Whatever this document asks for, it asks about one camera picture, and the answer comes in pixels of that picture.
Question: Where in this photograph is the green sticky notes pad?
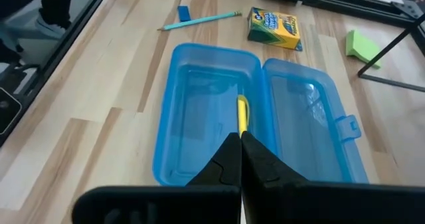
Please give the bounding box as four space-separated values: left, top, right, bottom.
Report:
345 29 383 69

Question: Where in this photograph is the teal pencil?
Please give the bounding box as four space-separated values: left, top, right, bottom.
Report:
157 10 243 31

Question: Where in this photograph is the yellow highlighter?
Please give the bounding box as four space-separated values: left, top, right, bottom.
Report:
236 94 250 138

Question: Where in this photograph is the blue eraser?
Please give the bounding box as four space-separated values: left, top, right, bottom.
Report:
177 5 193 23

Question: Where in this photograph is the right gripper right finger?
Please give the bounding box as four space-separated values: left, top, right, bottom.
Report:
241 130 425 224

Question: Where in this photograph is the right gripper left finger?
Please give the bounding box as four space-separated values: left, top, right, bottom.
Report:
71 132 242 224

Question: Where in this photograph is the black device white border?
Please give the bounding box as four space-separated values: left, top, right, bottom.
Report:
0 86 23 136

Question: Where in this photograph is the blue plastic pencil box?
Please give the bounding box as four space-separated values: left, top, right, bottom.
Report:
151 43 369 187

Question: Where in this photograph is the green yellow crayon box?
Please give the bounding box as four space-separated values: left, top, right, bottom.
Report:
246 6 303 52

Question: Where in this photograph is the person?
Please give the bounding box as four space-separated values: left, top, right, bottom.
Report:
0 0 74 65

